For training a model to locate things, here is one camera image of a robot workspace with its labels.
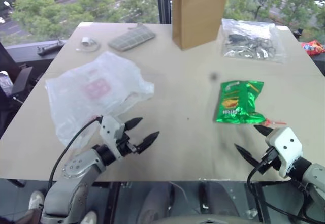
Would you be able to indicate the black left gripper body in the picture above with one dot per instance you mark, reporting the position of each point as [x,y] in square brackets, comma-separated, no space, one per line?
[125,146]

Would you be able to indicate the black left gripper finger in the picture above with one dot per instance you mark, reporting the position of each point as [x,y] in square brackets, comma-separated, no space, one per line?
[133,124]
[149,140]

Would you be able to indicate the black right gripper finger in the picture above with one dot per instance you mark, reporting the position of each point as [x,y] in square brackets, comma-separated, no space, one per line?
[247,156]
[264,130]

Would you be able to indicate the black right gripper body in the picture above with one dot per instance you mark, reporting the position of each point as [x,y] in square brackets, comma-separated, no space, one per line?
[269,161]

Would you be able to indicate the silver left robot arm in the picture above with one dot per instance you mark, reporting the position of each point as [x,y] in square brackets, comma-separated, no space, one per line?
[76,175]

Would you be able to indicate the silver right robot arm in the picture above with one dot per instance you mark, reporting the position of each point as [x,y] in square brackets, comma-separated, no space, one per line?
[313,177]

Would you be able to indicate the small red plastic strip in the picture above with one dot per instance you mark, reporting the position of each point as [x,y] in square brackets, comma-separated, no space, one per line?
[275,123]

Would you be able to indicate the green snack bag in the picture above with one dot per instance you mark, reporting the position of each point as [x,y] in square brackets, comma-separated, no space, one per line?
[234,102]

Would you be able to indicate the white translucent plastic bag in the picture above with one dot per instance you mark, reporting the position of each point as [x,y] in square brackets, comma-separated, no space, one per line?
[86,89]

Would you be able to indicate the white shoe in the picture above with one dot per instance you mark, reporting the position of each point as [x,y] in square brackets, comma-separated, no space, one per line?
[36,199]
[90,217]

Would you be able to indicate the grey checked mesh pouch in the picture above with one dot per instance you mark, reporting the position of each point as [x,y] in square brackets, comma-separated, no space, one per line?
[132,38]

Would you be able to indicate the clear bag with black parts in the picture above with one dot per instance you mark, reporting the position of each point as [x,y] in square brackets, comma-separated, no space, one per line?
[250,41]

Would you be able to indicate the red snack packet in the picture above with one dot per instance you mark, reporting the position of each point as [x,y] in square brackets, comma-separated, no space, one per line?
[313,47]

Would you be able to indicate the small black object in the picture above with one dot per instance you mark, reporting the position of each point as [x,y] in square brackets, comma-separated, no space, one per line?
[298,33]

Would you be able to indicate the black tool on sill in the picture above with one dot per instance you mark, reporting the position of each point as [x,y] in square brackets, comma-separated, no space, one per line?
[50,47]

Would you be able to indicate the black chair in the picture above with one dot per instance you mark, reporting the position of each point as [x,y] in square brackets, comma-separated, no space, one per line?
[21,79]

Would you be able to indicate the brown paper bag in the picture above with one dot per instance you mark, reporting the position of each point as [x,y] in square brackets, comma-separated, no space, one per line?
[198,13]

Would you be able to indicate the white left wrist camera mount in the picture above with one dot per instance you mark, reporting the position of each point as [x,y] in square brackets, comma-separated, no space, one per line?
[109,130]

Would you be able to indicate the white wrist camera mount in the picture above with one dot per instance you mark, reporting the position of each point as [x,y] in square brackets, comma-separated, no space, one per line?
[109,130]
[285,145]

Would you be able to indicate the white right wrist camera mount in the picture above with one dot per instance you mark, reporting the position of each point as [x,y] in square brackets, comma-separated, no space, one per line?
[285,145]

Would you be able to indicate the dark window frame post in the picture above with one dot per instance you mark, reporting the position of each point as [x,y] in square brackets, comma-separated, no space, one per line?
[163,0]

